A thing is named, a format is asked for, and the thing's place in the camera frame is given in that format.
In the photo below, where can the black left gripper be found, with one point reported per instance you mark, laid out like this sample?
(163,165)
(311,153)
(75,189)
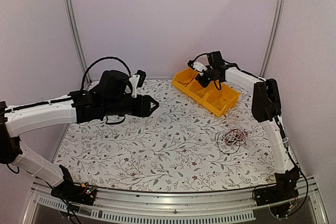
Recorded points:
(143,108)

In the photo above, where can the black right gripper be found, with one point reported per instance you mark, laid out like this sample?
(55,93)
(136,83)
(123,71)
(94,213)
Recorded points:
(204,84)

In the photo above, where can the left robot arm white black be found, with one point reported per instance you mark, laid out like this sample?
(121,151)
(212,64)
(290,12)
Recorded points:
(115,94)

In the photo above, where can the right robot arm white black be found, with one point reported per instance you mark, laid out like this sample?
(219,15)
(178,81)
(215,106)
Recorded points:
(266,106)

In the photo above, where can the yellow bin middle compartment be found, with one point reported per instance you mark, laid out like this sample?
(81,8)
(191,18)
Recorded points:
(202,95)

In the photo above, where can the yellow bin compartment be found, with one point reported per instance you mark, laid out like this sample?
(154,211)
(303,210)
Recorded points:
(202,95)
(231,98)
(182,79)

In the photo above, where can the yellow bin far compartment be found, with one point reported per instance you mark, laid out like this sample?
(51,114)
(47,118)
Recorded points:
(182,79)

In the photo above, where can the yellow bin near compartment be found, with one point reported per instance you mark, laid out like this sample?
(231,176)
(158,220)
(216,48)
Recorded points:
(231,98)

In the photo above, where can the floral patterned table mat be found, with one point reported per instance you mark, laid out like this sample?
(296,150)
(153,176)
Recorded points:
(181,147)

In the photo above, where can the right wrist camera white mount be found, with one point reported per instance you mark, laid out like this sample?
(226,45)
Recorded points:
(197,66)

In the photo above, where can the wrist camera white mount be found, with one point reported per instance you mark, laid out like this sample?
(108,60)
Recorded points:
(197,66)
(134,82)

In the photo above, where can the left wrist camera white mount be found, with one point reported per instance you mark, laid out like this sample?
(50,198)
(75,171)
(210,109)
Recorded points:
(134,82)

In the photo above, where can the aluminium front rail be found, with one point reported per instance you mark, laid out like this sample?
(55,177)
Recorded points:
(228,206)

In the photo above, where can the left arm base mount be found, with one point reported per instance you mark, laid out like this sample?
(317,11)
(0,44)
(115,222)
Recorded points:
(68,190)

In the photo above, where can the right aluminium frame post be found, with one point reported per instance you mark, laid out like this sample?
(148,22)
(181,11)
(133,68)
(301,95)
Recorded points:
(272,37)

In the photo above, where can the aluminium frame post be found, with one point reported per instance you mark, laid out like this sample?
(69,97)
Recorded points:
(272,37)
(75,34)

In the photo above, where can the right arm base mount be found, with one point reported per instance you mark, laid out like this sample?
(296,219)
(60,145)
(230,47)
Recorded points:
(284,189)

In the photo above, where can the left aluminium frame post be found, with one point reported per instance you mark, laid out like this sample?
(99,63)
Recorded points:
(75,34)

